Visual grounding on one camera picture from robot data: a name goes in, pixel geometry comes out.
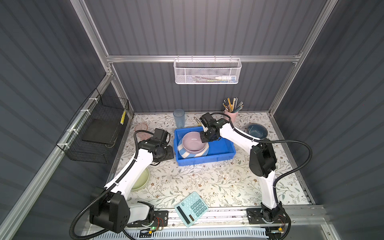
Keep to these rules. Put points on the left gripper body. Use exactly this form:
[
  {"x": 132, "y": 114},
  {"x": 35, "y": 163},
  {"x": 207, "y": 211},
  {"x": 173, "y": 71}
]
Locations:
[{"x": 167, "y": 153}]

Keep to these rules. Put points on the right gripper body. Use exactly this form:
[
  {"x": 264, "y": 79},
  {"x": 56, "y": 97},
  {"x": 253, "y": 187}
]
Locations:
[{"x": 206, "y": 136}]

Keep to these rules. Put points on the pink bowl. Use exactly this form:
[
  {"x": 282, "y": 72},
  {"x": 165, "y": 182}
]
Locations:
[{"x": 193, "y": 144}]

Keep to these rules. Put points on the green bowl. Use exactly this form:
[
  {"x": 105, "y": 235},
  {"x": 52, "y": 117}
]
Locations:
[{"x": 142, "y": 181}]

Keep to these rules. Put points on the blue grey bowl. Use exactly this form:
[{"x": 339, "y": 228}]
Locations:
[{"x": 257, "y": 131}]

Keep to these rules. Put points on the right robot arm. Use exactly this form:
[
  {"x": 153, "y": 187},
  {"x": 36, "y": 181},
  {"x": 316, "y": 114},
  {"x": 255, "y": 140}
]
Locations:
[{"x": 262, "y": 161}]

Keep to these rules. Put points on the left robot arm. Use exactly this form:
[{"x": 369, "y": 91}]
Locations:
[{"x": 112, "y": 211}]

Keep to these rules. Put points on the blue plastic bin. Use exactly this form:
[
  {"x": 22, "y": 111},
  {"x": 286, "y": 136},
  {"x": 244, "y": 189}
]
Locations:
[{"x": 221, "y": 150}]

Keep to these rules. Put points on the pink pencil cup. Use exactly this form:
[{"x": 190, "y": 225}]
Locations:
[{"x": 233, "y": 116}]

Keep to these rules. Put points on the pencils bundle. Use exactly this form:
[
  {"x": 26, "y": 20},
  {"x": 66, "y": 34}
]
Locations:
[{"x": 233, "y": 106}]

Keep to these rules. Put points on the blue translucent tumbler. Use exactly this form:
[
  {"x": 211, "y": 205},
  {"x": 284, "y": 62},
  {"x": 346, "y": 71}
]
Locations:
[{"x": 179, "y": 117}]

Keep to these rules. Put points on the yellow tag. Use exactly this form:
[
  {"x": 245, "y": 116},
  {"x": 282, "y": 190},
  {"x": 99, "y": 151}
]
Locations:
[{"x": 122, "y": 120}]

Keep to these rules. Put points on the pens in white basket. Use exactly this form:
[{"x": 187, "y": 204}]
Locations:
[{"x": 215, "y": 79}]

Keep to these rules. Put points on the black slab in basket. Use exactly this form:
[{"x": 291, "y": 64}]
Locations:
[{"x": 100, "y": 131}]

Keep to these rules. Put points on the teal calculator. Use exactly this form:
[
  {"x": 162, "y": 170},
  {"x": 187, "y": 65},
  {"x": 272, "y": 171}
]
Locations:
[{"x": 191, "y": 209}]

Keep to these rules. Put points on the white wire mesh basket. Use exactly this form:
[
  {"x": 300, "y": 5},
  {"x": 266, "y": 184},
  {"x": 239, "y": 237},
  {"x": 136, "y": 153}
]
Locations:
[{"x": 185, "y": 68}]

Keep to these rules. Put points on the black wire basket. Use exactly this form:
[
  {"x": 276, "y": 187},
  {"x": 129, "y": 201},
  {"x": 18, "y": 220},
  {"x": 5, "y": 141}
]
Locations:
[{"x": 103, "y": 107}]

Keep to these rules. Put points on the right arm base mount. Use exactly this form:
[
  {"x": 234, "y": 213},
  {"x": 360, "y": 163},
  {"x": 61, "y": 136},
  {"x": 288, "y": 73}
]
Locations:
[{"x": 264, "y": 215}]

